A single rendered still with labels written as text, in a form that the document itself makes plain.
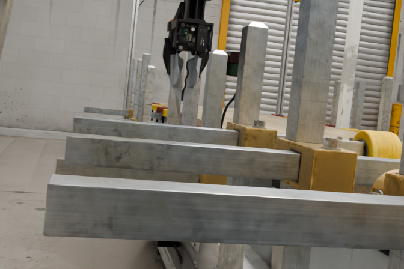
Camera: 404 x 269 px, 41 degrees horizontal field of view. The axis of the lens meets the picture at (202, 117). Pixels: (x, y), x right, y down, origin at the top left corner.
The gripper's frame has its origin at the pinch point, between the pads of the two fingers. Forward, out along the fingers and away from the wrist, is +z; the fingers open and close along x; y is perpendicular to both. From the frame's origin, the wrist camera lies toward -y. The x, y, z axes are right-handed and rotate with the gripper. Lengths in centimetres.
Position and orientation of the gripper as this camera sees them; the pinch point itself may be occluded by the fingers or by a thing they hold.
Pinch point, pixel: (181, 94)
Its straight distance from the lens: 106.8
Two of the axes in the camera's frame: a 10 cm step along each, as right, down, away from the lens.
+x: 9.7, 0.9, 2.1
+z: -1.0, 9.9, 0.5
